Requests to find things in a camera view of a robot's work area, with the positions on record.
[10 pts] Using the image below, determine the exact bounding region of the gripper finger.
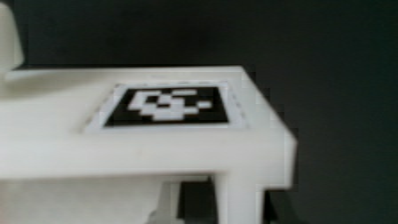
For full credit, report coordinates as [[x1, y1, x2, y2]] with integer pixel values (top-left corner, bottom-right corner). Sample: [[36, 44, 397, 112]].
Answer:
[[178, 179, 219, 224]]

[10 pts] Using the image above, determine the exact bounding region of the white drawer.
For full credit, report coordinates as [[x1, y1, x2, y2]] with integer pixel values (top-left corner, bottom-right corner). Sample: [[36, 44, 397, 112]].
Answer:
[[0, 66, 297, 224]]

